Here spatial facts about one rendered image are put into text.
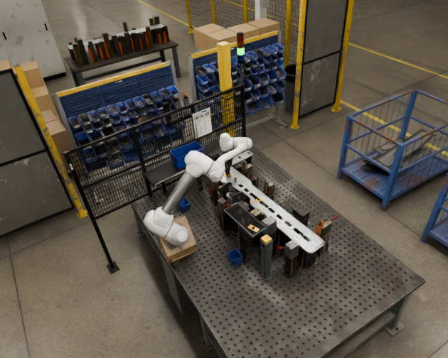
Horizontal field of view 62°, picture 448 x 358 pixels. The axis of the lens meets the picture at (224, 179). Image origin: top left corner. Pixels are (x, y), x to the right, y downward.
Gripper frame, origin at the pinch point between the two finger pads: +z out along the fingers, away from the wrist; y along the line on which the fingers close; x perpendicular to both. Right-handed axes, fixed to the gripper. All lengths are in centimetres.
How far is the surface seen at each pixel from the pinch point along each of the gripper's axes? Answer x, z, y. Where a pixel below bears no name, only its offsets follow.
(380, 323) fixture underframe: -166, 82, 33
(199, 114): 54, -36, 8
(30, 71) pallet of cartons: 424, 2, -85
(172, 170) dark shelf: 38, 2, -40
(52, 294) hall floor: 63, 105, -187
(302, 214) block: -85, 2, 15
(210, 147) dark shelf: 46.9, 1.8, 12.1
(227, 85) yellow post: 58, -54, 46
